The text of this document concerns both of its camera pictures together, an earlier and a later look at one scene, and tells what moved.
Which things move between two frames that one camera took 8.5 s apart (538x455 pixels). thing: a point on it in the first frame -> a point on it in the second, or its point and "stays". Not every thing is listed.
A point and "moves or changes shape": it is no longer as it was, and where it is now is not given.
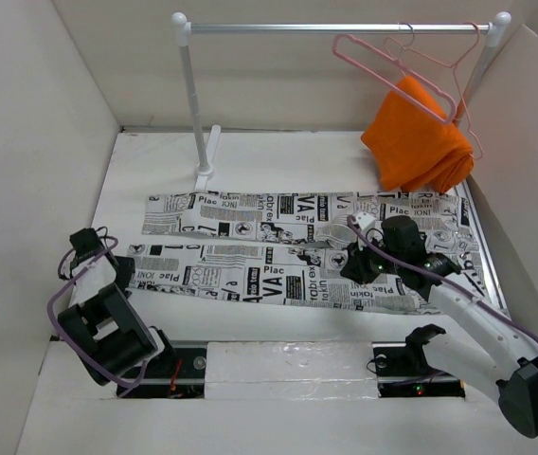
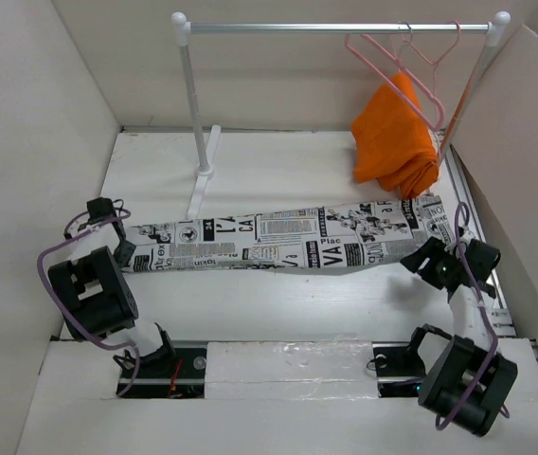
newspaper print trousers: (283, 248) moves or changes shape
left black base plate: (177, 374) stays
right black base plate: (396, 376) stays
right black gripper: (354, 267) -> (434, 248)
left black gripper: (126, 268) -> (126, 254)
